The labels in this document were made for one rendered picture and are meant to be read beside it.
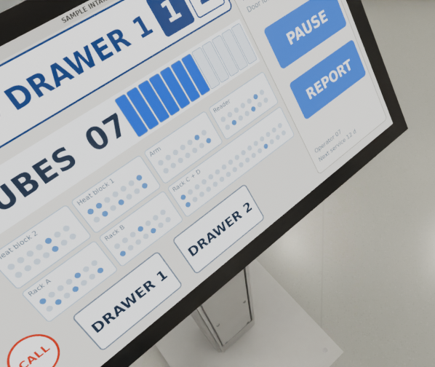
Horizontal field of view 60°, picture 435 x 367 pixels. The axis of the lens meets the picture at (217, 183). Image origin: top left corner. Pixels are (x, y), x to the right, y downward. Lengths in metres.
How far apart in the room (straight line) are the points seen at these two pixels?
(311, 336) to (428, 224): 0.62
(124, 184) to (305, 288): 1.13
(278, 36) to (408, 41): 1.91
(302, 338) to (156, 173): 1.06
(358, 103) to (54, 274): 0.36
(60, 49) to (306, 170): 0.27
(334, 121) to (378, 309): 1.06
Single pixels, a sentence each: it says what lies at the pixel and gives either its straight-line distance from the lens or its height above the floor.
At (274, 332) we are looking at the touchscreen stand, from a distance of 1.33.
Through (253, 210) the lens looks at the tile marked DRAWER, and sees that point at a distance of 0.40.
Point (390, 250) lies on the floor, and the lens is 1.53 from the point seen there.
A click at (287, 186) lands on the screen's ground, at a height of 1.00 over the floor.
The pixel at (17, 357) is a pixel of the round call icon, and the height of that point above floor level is 1.02.
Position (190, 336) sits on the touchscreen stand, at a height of 0.04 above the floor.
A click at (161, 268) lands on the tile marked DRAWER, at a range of 0.37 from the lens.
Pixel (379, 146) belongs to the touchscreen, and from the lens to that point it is 0.50.
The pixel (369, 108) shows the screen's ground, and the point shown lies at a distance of 0.49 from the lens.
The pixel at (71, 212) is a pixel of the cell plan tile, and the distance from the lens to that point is 0.34.
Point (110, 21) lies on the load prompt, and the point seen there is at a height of 1.17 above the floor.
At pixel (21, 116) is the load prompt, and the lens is 0.34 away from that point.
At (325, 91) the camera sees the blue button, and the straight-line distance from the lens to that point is 0.44.
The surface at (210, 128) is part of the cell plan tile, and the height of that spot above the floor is 1.07.
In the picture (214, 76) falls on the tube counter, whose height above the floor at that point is 1.10.
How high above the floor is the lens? 1.35
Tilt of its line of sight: 57 degrees down
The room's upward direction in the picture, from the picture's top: 11 degrees counter-clockwise
